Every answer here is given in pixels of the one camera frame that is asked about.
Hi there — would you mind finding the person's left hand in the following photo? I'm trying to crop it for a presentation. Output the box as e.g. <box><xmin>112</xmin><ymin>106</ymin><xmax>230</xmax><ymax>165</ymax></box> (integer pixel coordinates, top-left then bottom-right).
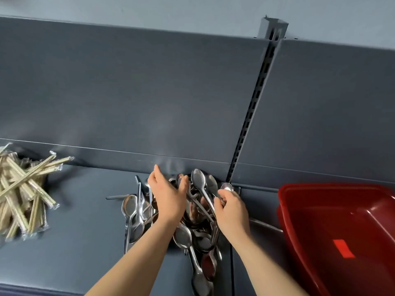
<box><xmin>148</xmin><ymin>164</ymin><xmax>189</xmax><ymax>226</ymax></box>

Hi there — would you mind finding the person's right hand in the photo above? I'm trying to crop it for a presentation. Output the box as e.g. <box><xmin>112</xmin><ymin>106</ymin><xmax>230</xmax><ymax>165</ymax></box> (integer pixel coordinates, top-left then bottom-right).
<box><xmin>214</xmin><ymin>189</ymin><xmax>251</xmax><ymax>244</ymax></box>

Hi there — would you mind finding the steel spoon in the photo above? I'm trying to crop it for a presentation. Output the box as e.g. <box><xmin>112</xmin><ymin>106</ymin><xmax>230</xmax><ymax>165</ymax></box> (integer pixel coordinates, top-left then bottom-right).
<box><xmin>218</xmin><ymin>183</ymin><xmax>235</xmax><ymax>200</ymax></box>

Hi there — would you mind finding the person's left forearm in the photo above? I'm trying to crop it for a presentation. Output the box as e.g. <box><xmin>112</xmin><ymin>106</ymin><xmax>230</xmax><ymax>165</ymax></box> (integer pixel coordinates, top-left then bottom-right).
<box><xmin>83</xmin><ymin>216</ymin><xmax>180</xmax><ymax>296</ymax></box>

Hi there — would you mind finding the person's right forearm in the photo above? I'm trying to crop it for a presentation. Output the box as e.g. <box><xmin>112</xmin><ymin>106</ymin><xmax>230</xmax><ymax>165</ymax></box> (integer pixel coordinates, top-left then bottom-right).
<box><xmin>231</xmin><ymin>234</ymin><xmax>309</xmax><ymax>296</ymax></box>

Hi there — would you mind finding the pile of metal spoons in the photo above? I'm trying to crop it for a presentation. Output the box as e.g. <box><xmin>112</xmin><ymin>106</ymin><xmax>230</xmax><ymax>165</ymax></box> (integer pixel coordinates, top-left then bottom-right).
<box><xmin>106</xmin><ymin>168</ymin><xmax>283</xmax><ymax>296</ymax></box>

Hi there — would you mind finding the wide grey shelf back panel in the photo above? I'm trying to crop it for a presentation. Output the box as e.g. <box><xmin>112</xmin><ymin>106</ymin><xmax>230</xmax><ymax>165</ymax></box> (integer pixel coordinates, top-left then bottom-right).
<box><xmin>0</xmin><ymin>16</ymin><xmax>273</xmax><ymax>182</ymax></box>

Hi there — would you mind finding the red plastic tub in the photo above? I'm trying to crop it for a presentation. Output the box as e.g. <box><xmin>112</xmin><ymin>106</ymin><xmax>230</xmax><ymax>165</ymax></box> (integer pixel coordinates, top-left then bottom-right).
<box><xmin>277</xmin><ymin>183</ymin><xmax>395</xmax><ymax>296</ymax></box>

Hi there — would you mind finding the grey slotted shelf upright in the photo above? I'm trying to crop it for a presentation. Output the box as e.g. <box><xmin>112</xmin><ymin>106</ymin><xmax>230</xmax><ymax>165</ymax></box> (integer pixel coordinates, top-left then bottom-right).
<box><xmin>226</xmin><ymin>16</ymin><xmax>289</xmax><ymax>184</ymax></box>

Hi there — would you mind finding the red label sticker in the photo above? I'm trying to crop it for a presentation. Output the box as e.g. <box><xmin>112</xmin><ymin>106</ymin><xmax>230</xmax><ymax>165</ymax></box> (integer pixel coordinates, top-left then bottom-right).
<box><xmin>332</xmin><ymin>239</ymin><xmax>356</xmax><ymax>259</ymax></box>

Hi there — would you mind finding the narrow grey shelf back panel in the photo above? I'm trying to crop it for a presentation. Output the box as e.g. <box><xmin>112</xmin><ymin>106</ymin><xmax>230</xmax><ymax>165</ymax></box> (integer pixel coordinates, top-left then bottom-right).
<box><xmin>230</xmin><ymin>38</ymin><xmax>395</xmax><ymax>194</ymax></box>

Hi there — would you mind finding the pile of wrapped bamboo chopsticks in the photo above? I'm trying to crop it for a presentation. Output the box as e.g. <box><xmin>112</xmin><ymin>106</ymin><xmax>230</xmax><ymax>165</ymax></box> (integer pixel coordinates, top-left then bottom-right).
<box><xmin>0</xmin><ymin>142</ymin><xmax>75</xmax><ymax>242</ymax></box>

